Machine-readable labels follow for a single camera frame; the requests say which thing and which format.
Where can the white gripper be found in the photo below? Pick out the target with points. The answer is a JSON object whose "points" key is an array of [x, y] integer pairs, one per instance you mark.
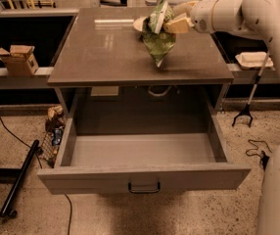
{"points": [[201, 17]]}

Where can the green jalapeno chip bag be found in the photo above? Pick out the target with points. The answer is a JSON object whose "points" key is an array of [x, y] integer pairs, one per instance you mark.
{"points": [[157, 41]]}

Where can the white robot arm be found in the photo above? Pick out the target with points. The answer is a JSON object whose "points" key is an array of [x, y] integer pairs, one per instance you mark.
{"points": [[254, 19]]}

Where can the grey counter cabinet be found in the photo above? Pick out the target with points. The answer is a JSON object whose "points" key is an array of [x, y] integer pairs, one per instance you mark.
{"points": [[105, 70]]}

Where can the grey open drawer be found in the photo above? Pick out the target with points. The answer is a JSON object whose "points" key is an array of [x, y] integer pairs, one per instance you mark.
{"points": [[103, 155]]}

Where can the white paper bowl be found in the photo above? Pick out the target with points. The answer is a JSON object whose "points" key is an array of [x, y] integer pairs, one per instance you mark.
{"points": [[138, 24]]}

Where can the white foam tray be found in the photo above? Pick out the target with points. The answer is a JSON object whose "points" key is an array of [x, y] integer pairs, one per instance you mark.
{"points": [[250, 60]]}

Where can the grabber reacher tool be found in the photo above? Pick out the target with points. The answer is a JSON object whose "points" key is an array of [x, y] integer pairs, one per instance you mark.
{"points": [[246, 111]]}

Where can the brown cardboard box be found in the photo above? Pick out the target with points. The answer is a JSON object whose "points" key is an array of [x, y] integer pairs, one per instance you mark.
{"points": [[19, 60]]}

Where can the black pole on floor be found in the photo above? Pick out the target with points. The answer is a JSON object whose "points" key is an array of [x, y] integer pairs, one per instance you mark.
{"points": [[8, 206]]}

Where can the wire basket with snacks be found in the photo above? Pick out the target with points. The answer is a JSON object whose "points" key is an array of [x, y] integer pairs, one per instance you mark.
{"points": [[54, 129]]}

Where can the black drawer handle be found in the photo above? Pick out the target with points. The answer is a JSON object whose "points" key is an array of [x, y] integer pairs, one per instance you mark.
{"points": [[144, 189]]}

